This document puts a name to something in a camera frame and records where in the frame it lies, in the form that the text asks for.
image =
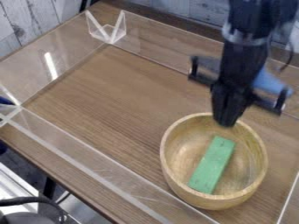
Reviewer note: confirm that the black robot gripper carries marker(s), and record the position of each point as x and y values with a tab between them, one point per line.
244	83

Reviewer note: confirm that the green rectangular block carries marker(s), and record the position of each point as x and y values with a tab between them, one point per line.
208	173

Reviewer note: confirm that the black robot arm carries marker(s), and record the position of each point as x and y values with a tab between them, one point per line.
253	14

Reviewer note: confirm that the brown wooden bowl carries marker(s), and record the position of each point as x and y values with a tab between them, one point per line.
184	146

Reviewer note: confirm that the black metal table leg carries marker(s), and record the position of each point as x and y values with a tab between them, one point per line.
50	187

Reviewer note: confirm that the clear acrylic enclosure wall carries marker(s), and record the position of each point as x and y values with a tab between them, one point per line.
98	89

